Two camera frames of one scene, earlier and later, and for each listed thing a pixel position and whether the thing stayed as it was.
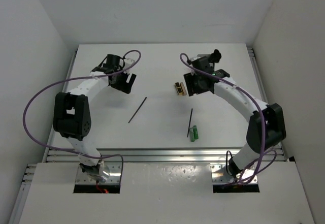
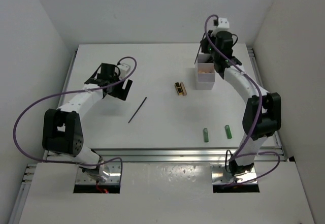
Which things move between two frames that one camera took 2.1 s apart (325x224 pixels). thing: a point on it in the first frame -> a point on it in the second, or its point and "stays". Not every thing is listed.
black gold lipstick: (179, 88) stays
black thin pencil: (188, 129) -> (198, 51)
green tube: (195, 129) -> (228, 131)
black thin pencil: (137, 109) stays
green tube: (192, 134) -> (205, 132)
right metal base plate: (220, 175) stays
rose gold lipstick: (183, 89) stays
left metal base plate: (114, 178) stays
